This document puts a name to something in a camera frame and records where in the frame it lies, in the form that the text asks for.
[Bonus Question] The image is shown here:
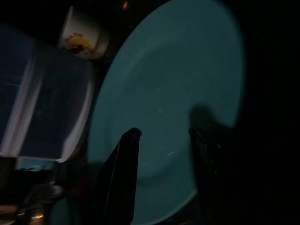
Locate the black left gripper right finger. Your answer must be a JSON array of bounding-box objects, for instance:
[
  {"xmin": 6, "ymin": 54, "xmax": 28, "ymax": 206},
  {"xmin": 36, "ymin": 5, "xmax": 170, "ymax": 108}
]
[{"xmin": 188, "ymin": 127, "xmax": 235, "ymax": 225}]

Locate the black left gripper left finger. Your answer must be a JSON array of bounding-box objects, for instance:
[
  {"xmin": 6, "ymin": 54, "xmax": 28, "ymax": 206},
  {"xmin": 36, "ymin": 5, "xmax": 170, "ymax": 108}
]
[{"xmin": 92, "ymin": 127, "xmax": 143, "ymax": 225}]

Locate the teal plate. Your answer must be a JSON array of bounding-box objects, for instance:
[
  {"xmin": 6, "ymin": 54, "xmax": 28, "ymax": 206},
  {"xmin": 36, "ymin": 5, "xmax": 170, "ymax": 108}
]
[{"xmin": 88, "ymin": 0, "xmax": 247, "ymax": 225}]

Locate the clear plastic container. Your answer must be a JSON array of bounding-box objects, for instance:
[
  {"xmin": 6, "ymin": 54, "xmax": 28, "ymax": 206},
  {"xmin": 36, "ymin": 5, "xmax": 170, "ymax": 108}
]
[{"xmin": 0, "ymin": 22, "xmax": 94, "ymax": 164}]

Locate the white printed cup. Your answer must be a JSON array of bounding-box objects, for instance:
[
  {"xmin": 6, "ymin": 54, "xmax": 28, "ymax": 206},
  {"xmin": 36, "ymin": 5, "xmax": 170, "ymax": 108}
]
[{"xmin": 57, "ymin": 6, "xmax": 111, "ymax": 60}]

